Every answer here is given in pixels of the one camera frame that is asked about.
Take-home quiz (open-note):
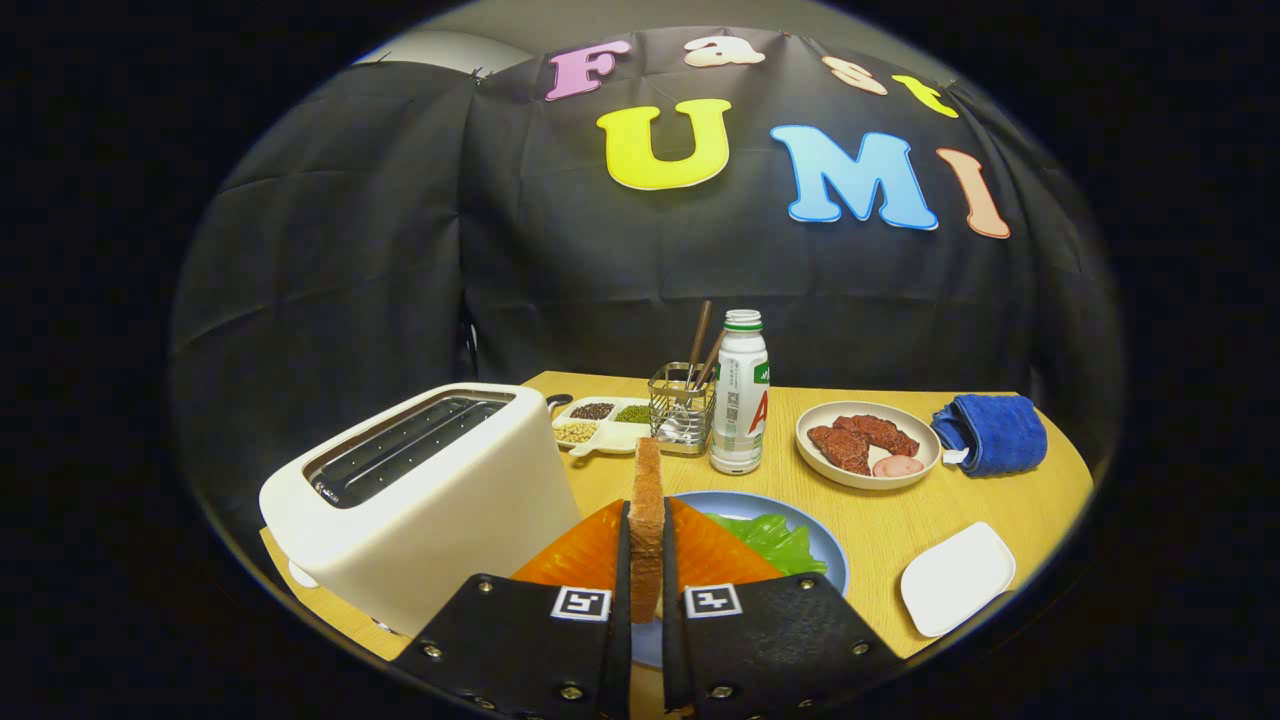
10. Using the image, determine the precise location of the white divided seed dish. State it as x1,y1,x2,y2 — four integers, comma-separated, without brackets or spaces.
552,396,656,458

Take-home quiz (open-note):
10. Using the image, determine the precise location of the beige round plate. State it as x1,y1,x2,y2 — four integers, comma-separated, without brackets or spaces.
795,401,942,491

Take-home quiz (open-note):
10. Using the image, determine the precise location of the white drink bottle green cap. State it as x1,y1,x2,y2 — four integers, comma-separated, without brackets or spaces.
709,309,771,476

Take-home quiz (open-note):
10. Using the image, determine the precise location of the blue round plate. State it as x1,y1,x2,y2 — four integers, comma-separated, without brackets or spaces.
632,490,851,669

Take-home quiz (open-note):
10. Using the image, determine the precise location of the blue folded towel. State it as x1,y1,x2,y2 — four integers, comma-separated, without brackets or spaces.
931,393,1049,478

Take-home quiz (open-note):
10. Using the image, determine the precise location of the metal wire utensil holder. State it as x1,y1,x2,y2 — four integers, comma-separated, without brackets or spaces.
648,362,717,457

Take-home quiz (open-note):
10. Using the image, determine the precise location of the white toaster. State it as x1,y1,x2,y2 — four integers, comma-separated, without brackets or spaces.
259,383,582,637

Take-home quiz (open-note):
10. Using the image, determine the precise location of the white square plate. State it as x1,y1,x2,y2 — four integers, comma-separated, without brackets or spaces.
899,521,1018,639

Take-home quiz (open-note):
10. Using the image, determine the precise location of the toasted bread slice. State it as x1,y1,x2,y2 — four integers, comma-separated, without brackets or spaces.
629,437,667,625

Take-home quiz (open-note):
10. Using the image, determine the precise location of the green lettuce leaf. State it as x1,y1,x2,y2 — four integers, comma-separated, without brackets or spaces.
705,512,829,578

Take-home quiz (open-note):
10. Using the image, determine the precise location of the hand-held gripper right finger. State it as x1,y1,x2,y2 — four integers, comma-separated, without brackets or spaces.
660,497,906,719

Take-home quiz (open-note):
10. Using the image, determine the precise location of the brown meat piece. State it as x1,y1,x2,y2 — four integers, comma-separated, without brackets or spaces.
833,414,920,459
808,425,873,476

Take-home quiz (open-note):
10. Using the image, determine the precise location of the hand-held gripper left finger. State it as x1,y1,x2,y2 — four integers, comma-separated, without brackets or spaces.
390,500,633,719

